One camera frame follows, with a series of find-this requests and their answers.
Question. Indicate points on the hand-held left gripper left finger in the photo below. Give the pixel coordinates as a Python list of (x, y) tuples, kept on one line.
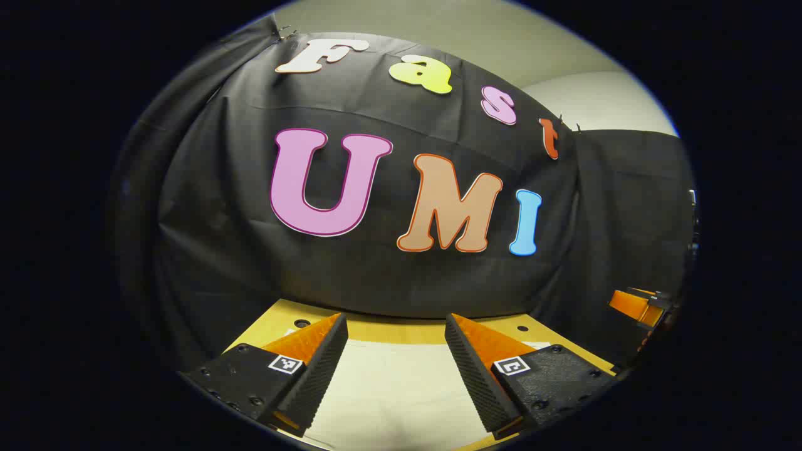
[(319, 369)]

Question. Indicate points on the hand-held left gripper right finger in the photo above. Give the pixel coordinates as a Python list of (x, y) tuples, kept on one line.
[(476, 376)]

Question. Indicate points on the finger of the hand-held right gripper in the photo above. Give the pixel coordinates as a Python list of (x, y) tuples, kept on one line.
[(630, 305)]

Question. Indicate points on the white jeans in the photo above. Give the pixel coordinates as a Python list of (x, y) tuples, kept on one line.
[(395, 394)]

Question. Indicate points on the black backdrop cloth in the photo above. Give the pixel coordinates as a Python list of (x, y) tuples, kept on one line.
[(250, 263)]

